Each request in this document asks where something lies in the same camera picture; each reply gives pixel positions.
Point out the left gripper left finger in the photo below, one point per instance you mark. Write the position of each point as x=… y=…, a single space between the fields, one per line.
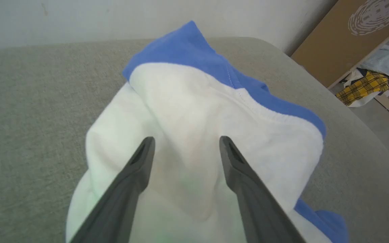
x=127 y=189

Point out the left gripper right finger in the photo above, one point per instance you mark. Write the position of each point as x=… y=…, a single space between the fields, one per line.
x=252 y=195

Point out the white and blue shirt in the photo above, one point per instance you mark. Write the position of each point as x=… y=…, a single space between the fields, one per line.
x=194 y=111

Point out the grey fabric sofa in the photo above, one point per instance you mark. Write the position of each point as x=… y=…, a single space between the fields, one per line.
x=32 y=135

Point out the yellow plaid cloth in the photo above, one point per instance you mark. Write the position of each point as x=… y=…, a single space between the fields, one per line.
x=363 y=87

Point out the brown board with swirl print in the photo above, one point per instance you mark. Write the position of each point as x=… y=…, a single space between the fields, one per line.
x=329 y=44

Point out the pale blue cloth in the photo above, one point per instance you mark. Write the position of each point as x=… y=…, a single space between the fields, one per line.
x=385 y=60

